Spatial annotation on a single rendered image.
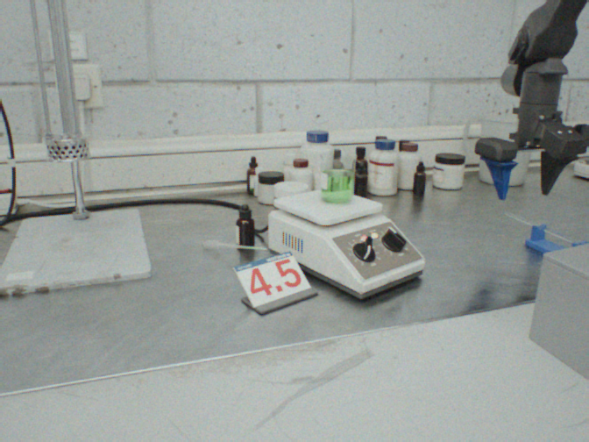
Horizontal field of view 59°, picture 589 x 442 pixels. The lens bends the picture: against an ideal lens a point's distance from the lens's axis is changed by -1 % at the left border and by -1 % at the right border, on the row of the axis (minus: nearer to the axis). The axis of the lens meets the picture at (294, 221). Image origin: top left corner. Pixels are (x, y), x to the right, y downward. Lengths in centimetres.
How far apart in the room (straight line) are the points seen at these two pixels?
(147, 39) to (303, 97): 36
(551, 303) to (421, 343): 14
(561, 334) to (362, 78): 83
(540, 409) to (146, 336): 40
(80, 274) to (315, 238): 32
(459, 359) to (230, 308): 27
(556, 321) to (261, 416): 32
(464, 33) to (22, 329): 116
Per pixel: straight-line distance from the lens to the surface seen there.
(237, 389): 52
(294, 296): 67
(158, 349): 59
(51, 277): 77
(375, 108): 131
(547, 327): 63
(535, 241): 94
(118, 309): 68
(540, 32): 87
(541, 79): 90
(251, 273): 67
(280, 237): 77
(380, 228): 75
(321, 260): 71
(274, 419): 49
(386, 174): 113
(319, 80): 124
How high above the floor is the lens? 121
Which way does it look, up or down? 19 degrees down
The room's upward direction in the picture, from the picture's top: 1 degrees clockwise
